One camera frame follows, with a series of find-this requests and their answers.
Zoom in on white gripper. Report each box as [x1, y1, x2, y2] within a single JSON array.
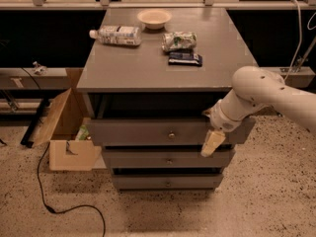
[[200, 100, 241, 157]]

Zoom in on grey top drawer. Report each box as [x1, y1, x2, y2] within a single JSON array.
[[86, 117, 257, 147]]

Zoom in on grey drawer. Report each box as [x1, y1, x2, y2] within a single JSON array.
[[86, 117, 257, 147], [103, 146, 235, 168], [113, 174, 223, 190]]

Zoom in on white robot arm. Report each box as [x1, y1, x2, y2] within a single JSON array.
[[200, 66, 316, 157]]

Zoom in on grey drawer cabinet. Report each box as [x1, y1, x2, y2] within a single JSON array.
[[77, 8, 255, 180]]

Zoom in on grey bottom drawer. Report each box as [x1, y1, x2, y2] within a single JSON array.
[[113, 174, 223, 190]]

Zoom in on grey middle drawer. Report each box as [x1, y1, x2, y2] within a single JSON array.
[[103, 146, 235, 168]]

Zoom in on open cardboard box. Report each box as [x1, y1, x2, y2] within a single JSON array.
[[33, 69, 101, 171]]

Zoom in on dark blue snack packet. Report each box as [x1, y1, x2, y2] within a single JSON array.
[[168, 52, 202, 67]]

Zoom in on green white snack bag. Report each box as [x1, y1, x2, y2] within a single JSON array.
[[162, 32, 197, 52]]

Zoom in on green item in box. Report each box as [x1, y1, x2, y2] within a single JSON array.
[[75, 124, 90, 140]]

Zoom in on white bowl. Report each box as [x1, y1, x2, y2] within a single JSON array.
[[137, 9, 172, 30]]

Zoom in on clear plastic water bottle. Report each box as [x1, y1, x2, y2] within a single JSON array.
[[89, 26, 141, 46]]

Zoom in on small crumpled plastic object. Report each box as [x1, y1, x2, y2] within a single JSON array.
[[33, 61, 47, 76]]

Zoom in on white hanging cable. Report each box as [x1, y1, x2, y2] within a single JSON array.
[[283, 0, 303, 81]]

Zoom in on black floor cable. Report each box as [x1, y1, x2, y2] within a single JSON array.
[[0, 66, 107, 237]]

